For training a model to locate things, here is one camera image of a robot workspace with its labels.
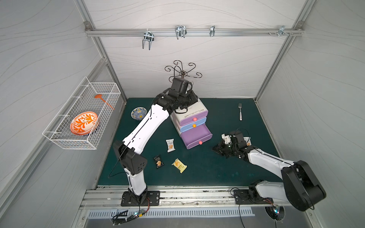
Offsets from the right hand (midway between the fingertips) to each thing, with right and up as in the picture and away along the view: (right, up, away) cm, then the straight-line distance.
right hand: (211, 147), depth 86 cm
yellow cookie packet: (-19, -10, -2) cm, 22 cm away
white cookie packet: (-26, 0, +7) cm, 27 cm away
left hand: (-9, +29, -13) cm, 32 cm away
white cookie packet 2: (+27, +2, +9) cm, 28 cm away
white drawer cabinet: (-11, +24, -1) cm, 26 cm away
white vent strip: (-54, -30, -16) cm, 63 cm away
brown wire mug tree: (-21, +50, +8) cm, 55 cm away
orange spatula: (-65, +31, -8) cm, 72 cm away
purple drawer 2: (-8, +5, +12) cm, 15 cm away
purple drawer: (-11, +18, -2) cm, 21 cm away
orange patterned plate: (-63, +17, -22) cm, 68 cm away
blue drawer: (-11, +14, +4) cm, 18 cm away
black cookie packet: (-33, -9, 0) cm, 34 cm away
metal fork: (+29, +26, +30) cm, 49 cm away
